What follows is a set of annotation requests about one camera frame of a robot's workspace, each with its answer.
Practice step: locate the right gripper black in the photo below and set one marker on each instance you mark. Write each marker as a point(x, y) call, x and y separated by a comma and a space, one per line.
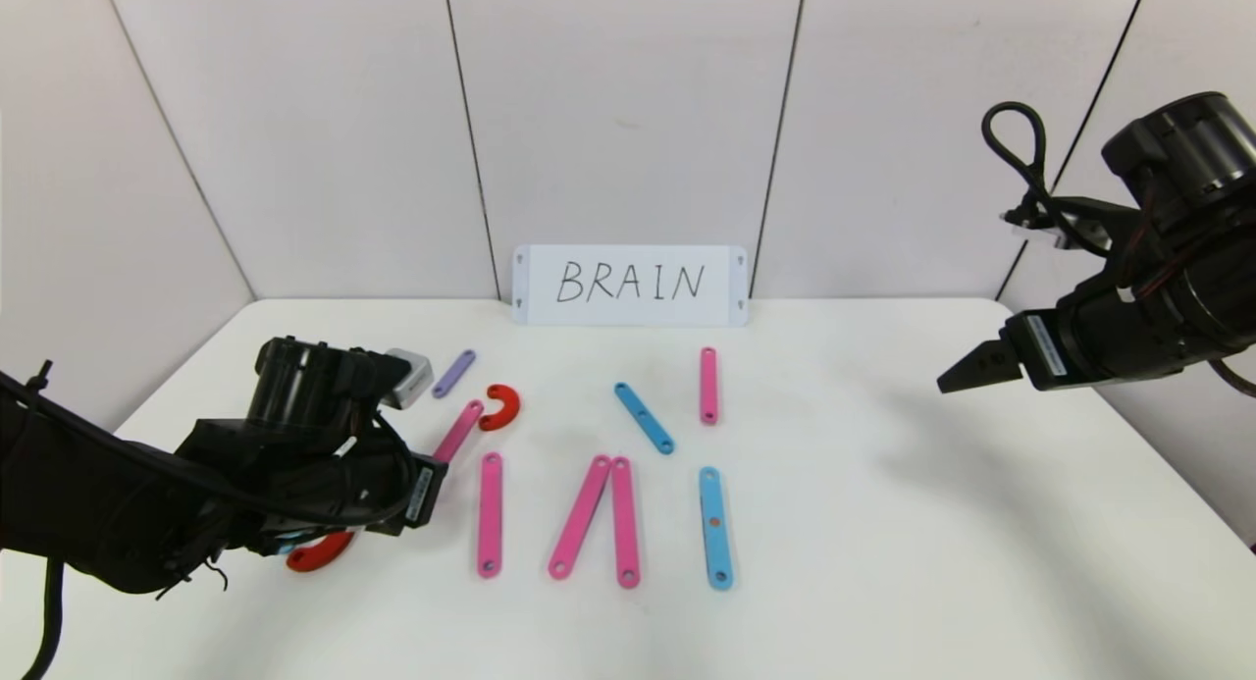
point(1044, 348)

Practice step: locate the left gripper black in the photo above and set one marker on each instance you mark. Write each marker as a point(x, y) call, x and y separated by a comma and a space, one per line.
point(424, 495)

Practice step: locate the long pink plastic bar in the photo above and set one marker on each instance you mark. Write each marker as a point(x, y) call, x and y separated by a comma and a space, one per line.
point(580, 515)
point(490, 513)
point(625, 520)
point(459, 431)

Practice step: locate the medium blue plastic bar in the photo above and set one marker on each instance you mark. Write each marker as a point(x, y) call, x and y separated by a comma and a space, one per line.
point(644, 418)

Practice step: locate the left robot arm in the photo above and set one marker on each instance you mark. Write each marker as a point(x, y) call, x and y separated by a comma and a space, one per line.
point(147, 523)

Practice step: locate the white BRAIN sign card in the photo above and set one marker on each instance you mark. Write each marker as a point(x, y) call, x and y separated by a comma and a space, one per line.
point(589, 312)

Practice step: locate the short purple plastic bar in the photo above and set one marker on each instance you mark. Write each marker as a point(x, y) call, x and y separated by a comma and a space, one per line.
point(453, 374)

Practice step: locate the small red plastic arc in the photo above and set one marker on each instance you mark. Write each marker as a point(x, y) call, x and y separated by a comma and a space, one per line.
point(512, 404)

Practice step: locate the large red plastic arc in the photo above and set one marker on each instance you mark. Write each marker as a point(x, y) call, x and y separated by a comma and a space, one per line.
point(316, 560)

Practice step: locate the short pink plastic bar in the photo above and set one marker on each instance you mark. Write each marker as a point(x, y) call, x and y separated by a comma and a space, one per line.
point(707, 386)

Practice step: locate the blue bar with orange underside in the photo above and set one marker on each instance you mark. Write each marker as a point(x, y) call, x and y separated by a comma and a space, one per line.
point(716, 548)

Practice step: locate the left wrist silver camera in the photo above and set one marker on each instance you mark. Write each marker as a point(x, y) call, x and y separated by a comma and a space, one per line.
point(412, 376)

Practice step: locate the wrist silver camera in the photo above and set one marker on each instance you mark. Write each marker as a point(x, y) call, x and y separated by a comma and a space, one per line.
point(412, 376)
point(1040, 231)

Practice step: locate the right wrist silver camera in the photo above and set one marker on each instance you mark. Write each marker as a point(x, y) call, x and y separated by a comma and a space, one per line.
point(1040, 231)

